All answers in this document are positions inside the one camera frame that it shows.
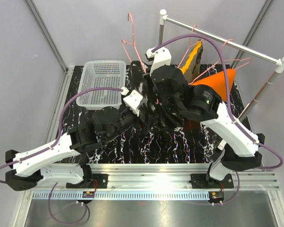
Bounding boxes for white plastic laundry basket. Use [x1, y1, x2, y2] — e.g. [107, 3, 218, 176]
[76, 61, 126, 110]

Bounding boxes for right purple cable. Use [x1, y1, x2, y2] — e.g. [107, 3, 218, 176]
[153, 33, 284, 170]

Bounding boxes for silver clothes rack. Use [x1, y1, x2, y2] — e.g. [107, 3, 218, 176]
[152, 9, 284, 121]

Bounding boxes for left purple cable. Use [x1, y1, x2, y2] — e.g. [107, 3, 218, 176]
[0, 87, 126, 184]

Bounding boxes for aluminium rail frame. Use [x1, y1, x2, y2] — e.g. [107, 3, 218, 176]
[28, 164, 279, 201]

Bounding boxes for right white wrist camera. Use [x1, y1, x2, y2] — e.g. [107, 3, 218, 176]
[146, 47, 171, 75]

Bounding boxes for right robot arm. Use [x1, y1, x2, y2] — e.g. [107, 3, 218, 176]
[148, 65, 265, 187]

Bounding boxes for black white patterned trousers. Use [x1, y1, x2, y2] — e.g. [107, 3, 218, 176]
[128, 61, 184, 131]

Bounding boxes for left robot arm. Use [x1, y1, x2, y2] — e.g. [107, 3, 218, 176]
[5, 107, 140, 191]

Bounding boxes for purple cable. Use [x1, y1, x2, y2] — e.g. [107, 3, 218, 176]
[153, 33, 284, 170]
[0, 87, 126, 184]

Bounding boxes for pink hanger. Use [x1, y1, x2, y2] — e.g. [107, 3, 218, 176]
[189, 39, 251, 85]
[121, 12, 146, 73]
[177, 25, 199, 69]

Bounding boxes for camouflage orange trousers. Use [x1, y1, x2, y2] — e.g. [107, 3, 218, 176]
[179, 39, 203, 84]

